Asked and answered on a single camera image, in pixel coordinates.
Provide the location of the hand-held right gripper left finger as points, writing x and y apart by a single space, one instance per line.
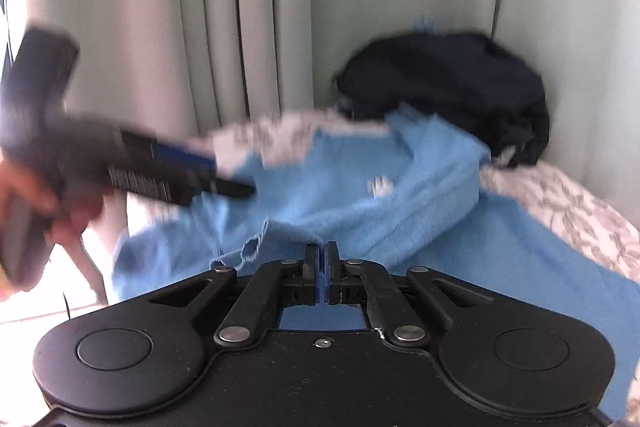
311 277

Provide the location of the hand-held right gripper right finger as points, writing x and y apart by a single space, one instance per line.
327 279

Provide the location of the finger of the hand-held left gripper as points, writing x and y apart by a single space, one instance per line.
225 189
185 157

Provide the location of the blue t-shirt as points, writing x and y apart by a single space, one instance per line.
400 207

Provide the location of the person's left hand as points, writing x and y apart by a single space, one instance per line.
75 217

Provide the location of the dark navy garment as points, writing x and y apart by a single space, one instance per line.
450 77

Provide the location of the floral grey white blanket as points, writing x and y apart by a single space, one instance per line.
575 207

